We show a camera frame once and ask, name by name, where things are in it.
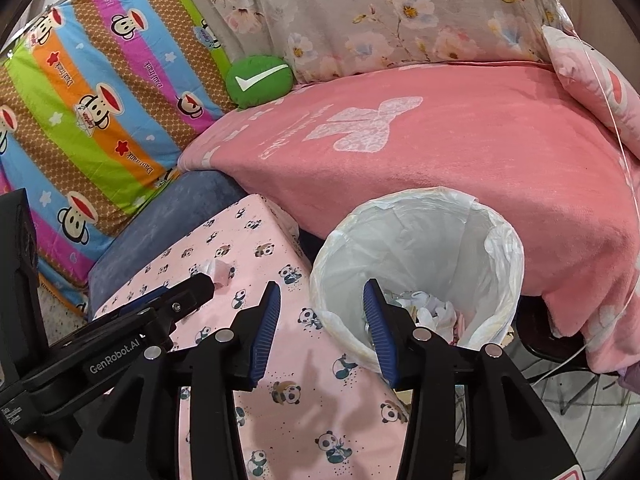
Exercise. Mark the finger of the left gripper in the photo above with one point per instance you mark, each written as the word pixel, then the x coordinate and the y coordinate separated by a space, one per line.
pixel 165 304

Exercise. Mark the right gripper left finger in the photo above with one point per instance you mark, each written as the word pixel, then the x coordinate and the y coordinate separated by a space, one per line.
pixel 136 434

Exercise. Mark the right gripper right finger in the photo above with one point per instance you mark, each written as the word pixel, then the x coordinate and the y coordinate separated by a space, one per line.
pixel 509 432

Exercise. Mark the pink white sock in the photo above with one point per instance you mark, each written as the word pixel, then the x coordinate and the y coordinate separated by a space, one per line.
pixel 220 272

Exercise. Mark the white cloth glove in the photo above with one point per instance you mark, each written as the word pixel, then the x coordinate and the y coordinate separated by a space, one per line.
pixel 428 311

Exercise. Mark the white lined trash bin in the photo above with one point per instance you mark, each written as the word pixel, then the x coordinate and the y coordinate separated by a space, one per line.
pixel 435 240

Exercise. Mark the blue grey cushion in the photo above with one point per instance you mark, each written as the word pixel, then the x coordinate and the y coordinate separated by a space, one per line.
pixel 185 204

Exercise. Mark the pink quilted chair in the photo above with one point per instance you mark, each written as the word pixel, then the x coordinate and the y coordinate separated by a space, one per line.
pixel 630 378

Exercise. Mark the pink panda print sheet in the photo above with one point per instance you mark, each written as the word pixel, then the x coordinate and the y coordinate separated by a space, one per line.
pixel 316 414

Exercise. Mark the colourful striped monkey quilt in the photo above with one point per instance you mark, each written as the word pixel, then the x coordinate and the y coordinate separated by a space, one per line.
pixel 98 100

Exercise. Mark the green round cushion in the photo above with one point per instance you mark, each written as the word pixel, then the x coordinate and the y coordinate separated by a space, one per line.
pixel 257 80

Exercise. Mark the pink towel blanket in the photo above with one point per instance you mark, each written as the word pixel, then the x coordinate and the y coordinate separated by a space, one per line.
pixel 507 134

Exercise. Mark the grey floral quilt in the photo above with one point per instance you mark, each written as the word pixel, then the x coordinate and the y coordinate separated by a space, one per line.
pixel 327 39

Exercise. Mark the pink white small pillow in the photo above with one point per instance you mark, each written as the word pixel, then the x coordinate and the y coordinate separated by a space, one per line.
pixel 596 83

